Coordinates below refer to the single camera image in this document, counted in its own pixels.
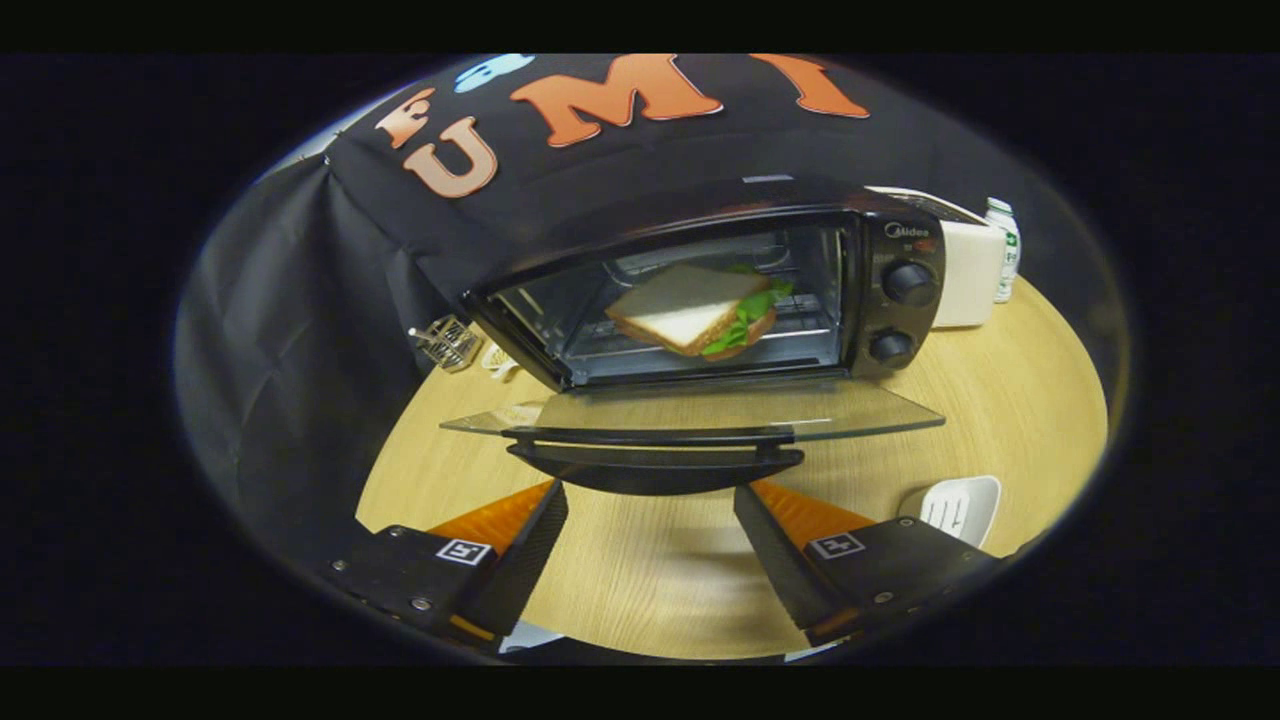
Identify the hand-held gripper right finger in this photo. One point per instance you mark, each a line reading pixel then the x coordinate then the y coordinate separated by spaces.
pixel 780 560

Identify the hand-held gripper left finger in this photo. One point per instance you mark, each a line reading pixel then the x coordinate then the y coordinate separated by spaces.
pixel 525 560

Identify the black toaster oven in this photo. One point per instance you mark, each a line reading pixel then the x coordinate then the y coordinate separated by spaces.
pixel 905 320

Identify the lettuce sandwich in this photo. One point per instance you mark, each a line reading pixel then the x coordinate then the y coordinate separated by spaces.
pixel 680 305

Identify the white pop-up toaster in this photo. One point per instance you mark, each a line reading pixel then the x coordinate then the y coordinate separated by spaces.
pixel 965 280

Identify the white plate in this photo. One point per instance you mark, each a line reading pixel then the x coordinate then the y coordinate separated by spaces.
pixel 975 500

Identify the clear plastic drink bottle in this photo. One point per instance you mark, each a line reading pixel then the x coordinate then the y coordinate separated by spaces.
pixel 1003 250

